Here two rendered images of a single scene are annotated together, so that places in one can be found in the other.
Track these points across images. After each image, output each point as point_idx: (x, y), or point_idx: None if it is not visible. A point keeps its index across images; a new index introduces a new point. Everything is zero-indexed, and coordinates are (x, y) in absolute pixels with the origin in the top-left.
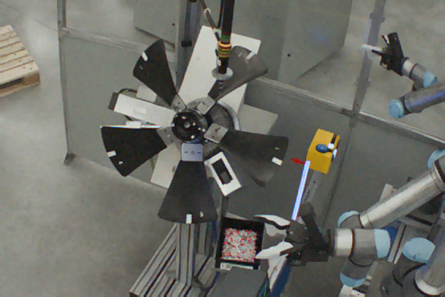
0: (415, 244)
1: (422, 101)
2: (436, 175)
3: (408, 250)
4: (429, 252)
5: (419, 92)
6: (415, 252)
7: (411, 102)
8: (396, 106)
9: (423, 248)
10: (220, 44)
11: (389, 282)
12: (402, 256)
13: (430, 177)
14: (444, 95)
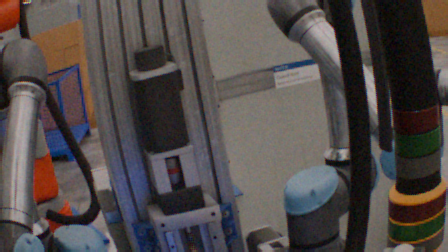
0: (315, 182)
1: (32, 180)
2: (323, 14)
3: (332, 179)
4: (311, 171)
5: (19, 175)
6: (328, 174)
7: (28, 207)
8: (34, 242)
9: (309, 177)
10: (443, 179)
11: (338, 247)
12: (332, 199)
13: (327, 23)
14: (37, 124)
